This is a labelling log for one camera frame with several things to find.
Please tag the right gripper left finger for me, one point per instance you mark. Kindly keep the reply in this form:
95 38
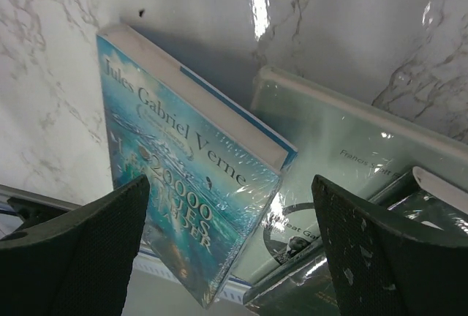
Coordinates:
78 263

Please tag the pale Great Gatsby book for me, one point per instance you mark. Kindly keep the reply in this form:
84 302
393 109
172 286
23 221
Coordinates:
361 148

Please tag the aluminium rail frame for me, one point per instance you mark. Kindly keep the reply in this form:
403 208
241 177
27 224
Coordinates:
30 205

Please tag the black book with barcode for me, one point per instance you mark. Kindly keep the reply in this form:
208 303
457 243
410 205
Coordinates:
304 286

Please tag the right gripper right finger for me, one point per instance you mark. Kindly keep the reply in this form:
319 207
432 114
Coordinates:
382 263

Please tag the teal Jules Verne book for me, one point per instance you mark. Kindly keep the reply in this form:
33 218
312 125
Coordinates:
214 168

